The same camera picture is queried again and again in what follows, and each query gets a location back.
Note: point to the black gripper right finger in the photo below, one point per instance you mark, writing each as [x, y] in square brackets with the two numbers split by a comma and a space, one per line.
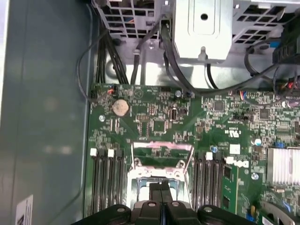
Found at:
[173, 213]

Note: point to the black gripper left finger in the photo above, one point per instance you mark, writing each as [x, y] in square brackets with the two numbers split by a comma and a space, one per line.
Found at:
[150, 213]

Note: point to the silver CPU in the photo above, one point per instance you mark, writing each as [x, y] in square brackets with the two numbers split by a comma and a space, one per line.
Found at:
[143, 193]

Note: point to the metal locking lever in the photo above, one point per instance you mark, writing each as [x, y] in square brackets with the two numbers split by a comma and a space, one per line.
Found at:
[191, 159]

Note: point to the metal socket cover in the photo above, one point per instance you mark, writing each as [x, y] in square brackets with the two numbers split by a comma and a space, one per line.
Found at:
[164, 145]

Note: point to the CPU socket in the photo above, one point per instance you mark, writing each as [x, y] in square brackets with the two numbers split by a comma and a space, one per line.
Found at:
[134, 182]

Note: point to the black RAM slot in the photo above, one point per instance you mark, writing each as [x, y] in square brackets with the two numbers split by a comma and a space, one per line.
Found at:
[95, 182]
[214, 182]
[120, 182]
[219, 182]
[206, 182]
[198, 180]
[103, 182]
[111, 182]

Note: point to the green RAM stick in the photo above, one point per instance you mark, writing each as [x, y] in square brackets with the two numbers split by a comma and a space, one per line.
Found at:
[229, 187]

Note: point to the silver USB port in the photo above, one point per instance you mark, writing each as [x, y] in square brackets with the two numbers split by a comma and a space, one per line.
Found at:
[174, 114]

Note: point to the green motherboard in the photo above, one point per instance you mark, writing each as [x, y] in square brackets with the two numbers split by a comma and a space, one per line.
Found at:
[187, 112]

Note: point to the coin cell battery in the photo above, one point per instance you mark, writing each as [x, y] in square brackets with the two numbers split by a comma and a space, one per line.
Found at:
[120, 107]

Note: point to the silver heatsink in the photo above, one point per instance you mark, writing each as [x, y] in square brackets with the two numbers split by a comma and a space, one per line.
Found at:
[283, 166]

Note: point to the white case label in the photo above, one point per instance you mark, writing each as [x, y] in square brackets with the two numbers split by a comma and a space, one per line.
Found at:
[24, 211]

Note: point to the black PC case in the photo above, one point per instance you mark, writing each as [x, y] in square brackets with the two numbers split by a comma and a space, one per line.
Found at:
[47, 93]

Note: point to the metal drive cage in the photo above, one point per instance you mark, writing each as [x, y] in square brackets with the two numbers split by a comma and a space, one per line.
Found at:
[204, 37]

